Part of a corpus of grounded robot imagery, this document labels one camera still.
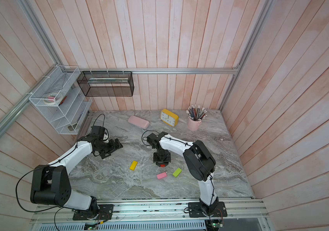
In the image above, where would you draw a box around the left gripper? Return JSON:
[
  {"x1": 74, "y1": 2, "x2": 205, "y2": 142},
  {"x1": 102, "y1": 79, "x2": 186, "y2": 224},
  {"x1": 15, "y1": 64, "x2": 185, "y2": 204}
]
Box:
[{"x1": 95, "y1": 138, "x2": 124, "y2": 159}]

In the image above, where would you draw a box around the pink block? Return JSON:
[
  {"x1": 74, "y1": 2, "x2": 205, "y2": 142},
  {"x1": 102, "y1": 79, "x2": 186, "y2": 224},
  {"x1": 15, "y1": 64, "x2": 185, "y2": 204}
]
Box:
[{"x1": 156, "y1": 172, "x2": 167, "y2": 180}]

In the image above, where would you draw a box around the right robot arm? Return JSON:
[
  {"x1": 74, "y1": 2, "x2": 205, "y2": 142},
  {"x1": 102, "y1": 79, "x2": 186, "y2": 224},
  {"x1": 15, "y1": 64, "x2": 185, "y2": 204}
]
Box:
[{"x1": 141, "y1": 131, "x2": 219, "y2": 215}]

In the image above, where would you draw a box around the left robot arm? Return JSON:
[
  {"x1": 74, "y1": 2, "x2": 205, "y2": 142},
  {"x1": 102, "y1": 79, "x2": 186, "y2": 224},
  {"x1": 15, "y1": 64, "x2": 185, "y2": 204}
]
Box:
[{"x1": 30, "y1": 126, "x2": 123, "y2": 211}]

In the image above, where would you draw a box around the green block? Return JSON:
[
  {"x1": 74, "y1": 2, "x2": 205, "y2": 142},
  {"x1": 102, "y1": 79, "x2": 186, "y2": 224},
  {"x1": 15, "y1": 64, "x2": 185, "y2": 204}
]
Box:
[{"x1": 172, "y1": 168, "x2": 182, "y2": 178}]

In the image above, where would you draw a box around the yellow block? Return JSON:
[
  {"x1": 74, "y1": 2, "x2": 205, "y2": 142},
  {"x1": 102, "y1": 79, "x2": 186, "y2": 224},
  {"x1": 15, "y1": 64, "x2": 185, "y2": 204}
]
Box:
[{"x1": 129, "y1": 161, "x2": 138, "y2": 171}]

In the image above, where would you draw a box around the pink pencil case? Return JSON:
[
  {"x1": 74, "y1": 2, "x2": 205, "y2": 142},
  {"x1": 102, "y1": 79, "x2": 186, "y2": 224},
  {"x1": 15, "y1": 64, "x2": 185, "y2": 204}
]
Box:
[{"x1": 128, "y1": 115, "x2": 150, "y2": 130}]

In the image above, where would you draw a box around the yellow alarm clock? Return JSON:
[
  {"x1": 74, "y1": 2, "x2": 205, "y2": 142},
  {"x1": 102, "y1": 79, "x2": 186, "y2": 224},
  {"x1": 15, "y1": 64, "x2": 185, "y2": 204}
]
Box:
[{"x1": 160, "y1": 109, "x2": 179, "y2": 127}]

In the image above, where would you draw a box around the pink pencil cup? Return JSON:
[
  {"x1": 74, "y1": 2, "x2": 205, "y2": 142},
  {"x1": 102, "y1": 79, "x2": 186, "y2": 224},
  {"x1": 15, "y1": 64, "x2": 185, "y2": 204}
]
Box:
[{"x1": 187, "y1": 117, "x2": 202, "y2": 131}]

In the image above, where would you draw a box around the tape roll on shelf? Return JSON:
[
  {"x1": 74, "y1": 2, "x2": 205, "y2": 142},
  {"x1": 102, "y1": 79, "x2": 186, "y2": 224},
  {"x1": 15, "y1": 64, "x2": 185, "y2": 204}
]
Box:
[{"x1": 42, "y1": 92, "x2": 63, "y2": 105}]

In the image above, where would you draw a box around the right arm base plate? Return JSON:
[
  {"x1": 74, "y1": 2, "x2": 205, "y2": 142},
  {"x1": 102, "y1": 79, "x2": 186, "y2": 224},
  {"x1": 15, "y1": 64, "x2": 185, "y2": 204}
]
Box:
[{"x1": 188, "y1": 200, "x2": 228, "y2": 218}]

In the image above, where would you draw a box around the black mesh wall basket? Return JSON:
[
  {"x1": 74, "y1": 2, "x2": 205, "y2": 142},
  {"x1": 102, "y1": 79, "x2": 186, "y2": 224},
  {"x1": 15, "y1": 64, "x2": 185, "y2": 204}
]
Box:
[{"x1": 77, "y1": 70, "x2": 135, "y2": 97}]

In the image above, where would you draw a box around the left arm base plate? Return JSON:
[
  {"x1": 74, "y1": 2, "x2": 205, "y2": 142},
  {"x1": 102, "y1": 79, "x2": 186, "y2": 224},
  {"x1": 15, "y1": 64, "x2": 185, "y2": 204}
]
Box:
[{"x1": 73, "y1": 204, "x2": 113, "y2": 220}]

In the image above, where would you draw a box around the white wire shelf rack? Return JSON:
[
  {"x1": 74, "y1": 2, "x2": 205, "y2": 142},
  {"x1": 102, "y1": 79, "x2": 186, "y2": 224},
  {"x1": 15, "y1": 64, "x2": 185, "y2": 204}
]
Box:
[{"x1": 29, "y1": 65, "x2": 92, "y2": 135}]

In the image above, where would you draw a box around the aluminium front rail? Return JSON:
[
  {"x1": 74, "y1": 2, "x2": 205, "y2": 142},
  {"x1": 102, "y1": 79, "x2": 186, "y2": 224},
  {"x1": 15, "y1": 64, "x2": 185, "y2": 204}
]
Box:
[{"x1": 31, "y1": 197, "x2": 269, "y2": 224}]

